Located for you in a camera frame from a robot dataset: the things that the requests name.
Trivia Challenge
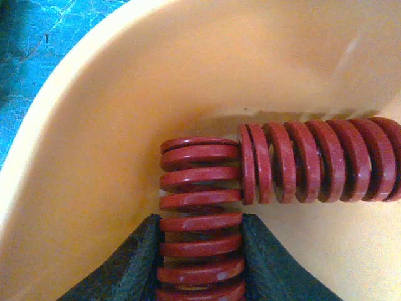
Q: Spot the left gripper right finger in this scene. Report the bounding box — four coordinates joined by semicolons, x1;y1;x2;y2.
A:
241;214;340;300

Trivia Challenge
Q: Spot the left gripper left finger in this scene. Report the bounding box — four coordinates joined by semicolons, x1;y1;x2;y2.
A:
59;214;162;300

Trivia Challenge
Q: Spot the red large spring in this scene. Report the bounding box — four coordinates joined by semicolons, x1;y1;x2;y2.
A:
237;117;400;205
156;137;246;300

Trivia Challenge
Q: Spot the orange plastic tray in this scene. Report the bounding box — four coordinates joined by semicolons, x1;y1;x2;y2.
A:
1;1;400;300

